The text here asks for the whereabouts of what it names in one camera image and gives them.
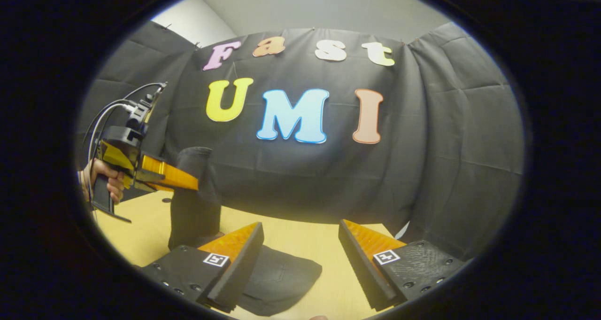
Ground black cable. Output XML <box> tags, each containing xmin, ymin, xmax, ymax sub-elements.
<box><xmin>83</xmin><ymin>81</ymin><xmax>166</xmax><ymax>170</ymax></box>

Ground black jeans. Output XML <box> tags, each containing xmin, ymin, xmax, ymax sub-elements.
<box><xmin>168</xmin><ymin>146</ymin><xmax>324</xmax><ymax>317</ymax></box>

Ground black backdrop cloth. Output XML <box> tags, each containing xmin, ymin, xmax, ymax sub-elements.
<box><xmin>74</xmin><ymin>22</ymin><xmax>526</xmax><ymax>263</ymax></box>

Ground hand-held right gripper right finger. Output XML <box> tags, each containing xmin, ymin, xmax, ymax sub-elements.
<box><xmin>338</xmin><ymin>219</ymin><xmax>466</xmax><ymax>312</ymax></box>

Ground white cable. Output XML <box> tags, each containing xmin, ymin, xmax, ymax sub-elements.
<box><xmin>87</xmin><ymin>102</ymin><xmax>137</xmax><ymax>172</ymax></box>

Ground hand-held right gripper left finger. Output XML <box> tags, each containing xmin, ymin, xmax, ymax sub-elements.
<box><xmin>139</xmin><ymin>222</ymin><xmax>265</xmax><ymax>314</ymax></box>

